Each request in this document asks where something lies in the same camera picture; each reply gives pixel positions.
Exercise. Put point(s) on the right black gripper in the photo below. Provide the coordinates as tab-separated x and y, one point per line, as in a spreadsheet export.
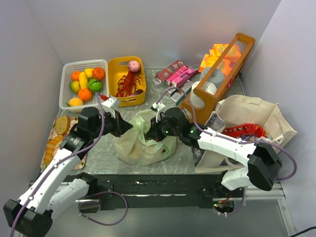
157	131

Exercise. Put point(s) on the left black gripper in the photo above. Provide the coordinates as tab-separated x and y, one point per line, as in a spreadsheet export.
116	125

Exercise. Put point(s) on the light green plastic bag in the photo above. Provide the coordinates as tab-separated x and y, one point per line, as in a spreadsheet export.
133	148

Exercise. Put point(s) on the wooden snack tray box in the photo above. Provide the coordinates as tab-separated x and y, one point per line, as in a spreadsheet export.
204	95

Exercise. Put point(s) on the beige canvas tote bag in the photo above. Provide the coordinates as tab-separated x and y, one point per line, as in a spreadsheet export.
245	118

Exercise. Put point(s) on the large red snack bag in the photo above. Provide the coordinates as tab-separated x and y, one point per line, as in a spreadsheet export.
247	130

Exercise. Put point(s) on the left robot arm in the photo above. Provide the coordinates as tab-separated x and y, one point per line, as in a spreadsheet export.
32	215

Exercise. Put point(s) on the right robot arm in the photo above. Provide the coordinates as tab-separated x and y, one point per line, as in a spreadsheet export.
260	163

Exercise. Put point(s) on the red toy lobster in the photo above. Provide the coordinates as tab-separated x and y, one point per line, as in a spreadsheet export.
129	83

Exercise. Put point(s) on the toy orange fruit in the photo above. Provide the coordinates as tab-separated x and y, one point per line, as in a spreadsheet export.
85	94

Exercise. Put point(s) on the yellow toy mango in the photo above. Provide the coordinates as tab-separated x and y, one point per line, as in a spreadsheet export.
75	102

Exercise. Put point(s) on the orange toy pumpkin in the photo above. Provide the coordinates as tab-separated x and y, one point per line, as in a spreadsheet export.
98	73

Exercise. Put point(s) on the yellow plastic bin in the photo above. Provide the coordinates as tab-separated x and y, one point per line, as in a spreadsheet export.
120	65

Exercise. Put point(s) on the yellow toy corn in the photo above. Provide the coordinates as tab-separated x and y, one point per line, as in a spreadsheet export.
83	80

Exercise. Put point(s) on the dark red box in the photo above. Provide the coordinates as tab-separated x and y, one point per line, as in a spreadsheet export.
167	72

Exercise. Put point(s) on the toy bread slice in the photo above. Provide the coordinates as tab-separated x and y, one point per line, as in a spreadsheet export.
62	125

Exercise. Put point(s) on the pink toy onion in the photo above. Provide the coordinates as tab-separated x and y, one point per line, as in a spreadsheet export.
134	66

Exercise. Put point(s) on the white plastic fruit basket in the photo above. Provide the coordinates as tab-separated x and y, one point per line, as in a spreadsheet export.
70	83

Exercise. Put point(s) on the pink box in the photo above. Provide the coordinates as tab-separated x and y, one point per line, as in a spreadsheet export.
180	79

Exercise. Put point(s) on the orange cracker boxes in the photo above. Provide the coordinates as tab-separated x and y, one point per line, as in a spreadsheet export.
226	64

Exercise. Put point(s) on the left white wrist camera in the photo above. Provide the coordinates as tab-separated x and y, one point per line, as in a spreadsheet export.
111	105

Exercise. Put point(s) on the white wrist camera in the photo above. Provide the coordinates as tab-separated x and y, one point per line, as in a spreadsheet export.
158	108
111	105

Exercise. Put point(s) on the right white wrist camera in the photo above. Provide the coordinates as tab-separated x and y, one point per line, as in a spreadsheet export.
158	108

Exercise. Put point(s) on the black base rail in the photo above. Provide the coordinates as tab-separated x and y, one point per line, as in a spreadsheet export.
162	190

